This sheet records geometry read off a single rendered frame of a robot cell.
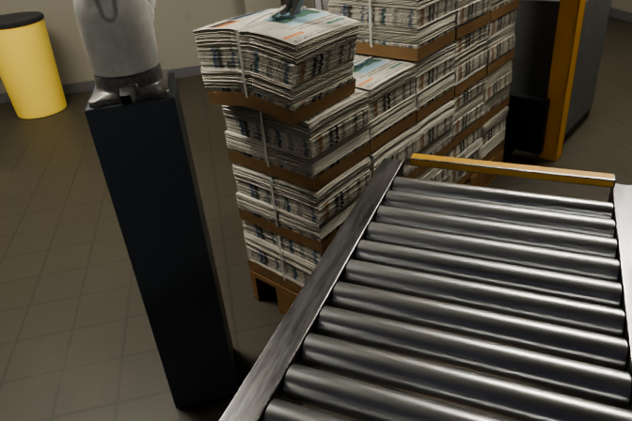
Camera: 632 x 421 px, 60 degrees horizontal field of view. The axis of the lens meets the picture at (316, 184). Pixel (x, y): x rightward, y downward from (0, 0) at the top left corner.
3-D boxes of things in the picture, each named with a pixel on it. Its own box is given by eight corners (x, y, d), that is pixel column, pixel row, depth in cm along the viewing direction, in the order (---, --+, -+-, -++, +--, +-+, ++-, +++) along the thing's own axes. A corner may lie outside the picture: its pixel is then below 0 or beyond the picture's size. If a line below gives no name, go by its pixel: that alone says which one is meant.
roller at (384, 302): (335, 295, 99) (334, 273, 96) (628, 357, 82) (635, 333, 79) (325, 314, 95) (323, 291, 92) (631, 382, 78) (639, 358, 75)
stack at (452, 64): (252, 298, 213) (216, 98, 172) (409, 176, 288) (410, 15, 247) (329, 341, 190) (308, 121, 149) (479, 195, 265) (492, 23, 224)
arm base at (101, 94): (86, 115, 119) (78, 90, 116) (98, 84, 138) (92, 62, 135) (170, 102, 122) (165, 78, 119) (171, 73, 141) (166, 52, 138)
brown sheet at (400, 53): (329, 49, 207) (328, 38, 205) (371, 31, 226) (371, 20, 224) (418, 61, 186) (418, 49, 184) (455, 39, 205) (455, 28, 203)
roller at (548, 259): (358, 233, 108) (361, 249, 111) (627, 278, 91) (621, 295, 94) (366, 215, 111) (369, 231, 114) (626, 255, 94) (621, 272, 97)
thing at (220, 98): (209, 103, 167) (205, 90, 166) (272, 76, 186) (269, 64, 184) (244, 106, 157) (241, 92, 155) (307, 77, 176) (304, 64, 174)
